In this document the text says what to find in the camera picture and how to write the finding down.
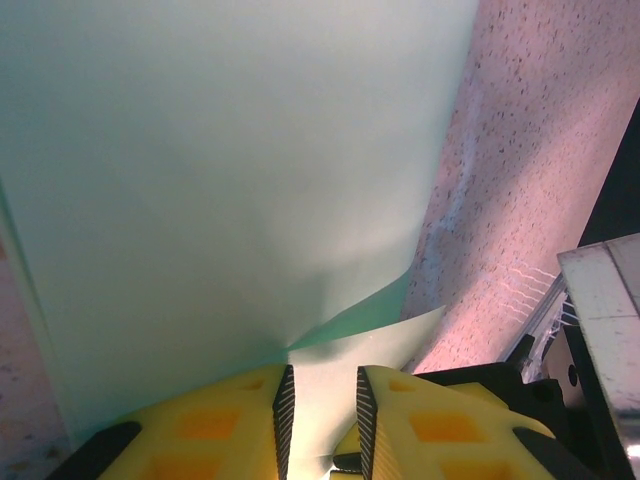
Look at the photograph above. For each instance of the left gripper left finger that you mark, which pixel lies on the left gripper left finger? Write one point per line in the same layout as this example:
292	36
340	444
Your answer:
200	425

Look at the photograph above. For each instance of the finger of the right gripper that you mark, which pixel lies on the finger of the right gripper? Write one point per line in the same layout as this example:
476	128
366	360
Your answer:
347	462

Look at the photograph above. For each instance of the light green paper sheet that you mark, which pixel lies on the light green paper sheet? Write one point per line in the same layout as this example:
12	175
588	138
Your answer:
200	150

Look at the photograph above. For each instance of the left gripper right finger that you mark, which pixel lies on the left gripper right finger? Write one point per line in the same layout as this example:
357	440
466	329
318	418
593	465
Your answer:
440	435

